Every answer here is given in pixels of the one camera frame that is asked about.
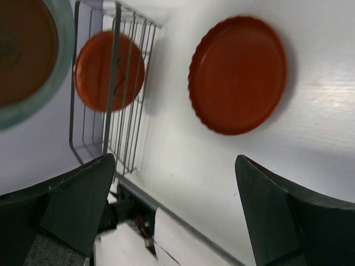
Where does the orange fluted plate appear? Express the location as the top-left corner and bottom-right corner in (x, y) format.
(188, 16), (287, 135)

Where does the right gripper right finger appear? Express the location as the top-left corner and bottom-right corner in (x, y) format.
(235, 155), (354, 265)

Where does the grey-green round plate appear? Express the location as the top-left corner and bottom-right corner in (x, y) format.
(1, 1), (75, 130)

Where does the metal wire dish rack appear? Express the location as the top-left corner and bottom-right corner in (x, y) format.
(69, 1), (161, 175)

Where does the silver foil-covered base rail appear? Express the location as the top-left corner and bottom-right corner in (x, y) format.
(94, 177), (247, 266)

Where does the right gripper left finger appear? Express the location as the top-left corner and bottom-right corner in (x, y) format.
(1, 154), (115, 265)

